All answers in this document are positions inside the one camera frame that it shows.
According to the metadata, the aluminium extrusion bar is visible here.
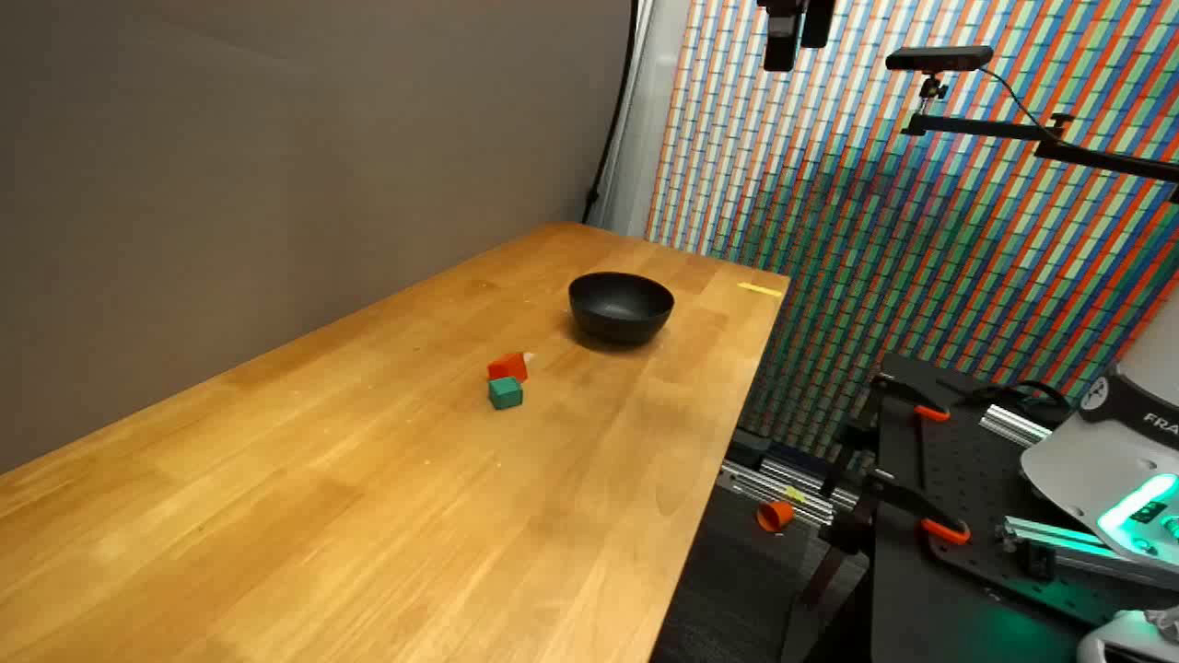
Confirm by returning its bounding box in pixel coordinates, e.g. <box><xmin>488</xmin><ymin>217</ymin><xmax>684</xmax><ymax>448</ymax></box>
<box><xmin>996</xmin><ymin>512</ymin><xmax>1179</xmax><ymax>596</ymax></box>
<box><xmin>978</xmin><ymin>400</ymin><xmax>1063</xmax><ymax>448</ymax></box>

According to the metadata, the red cube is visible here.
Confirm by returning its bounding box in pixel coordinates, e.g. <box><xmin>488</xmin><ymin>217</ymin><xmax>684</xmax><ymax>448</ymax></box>
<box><xmin>482</xmin><ymin>348</ymin><xmax>532</xmax><ymax>381</ymax></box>

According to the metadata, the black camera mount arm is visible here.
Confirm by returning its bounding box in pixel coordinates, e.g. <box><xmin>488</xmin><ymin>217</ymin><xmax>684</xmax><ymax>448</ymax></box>
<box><xmin>898</xmin><ymin>68</ymin><xmax>1179</xmax><ymax>205</ymax></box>

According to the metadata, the black bowl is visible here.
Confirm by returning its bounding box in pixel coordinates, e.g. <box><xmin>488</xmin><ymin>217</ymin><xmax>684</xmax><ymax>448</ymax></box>
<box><xmin>563</xmin><ymin>270</ymin><xmax>680</xmax><ymax>348</ymax></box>

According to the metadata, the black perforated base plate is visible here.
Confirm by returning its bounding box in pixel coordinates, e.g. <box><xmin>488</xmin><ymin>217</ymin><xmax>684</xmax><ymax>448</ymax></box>
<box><xmin>858</xmin><ymin>348</ymin><xmax>1179</xmax><ymax>663</ymax></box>

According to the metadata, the black wall cable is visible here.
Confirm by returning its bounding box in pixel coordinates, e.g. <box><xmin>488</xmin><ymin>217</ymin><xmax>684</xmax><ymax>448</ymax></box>
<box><xmin>578</xmin><ymin>0</ymin><xmax>651</xmax><ymax>227</ymax></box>

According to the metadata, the black stereo camera bar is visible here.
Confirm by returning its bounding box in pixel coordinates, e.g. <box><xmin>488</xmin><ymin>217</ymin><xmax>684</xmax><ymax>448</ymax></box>
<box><xmin>885</xmin><ymin>45</ymin><xmax>1000</xmax><ymax>76</ymax></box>

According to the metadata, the white teal plastic gadget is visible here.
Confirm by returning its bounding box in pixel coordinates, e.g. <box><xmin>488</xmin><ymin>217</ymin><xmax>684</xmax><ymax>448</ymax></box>
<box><xmin>1073</xmin><ymin>605</ymin><xmax>1179</xmax><ymax>663</ymax></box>

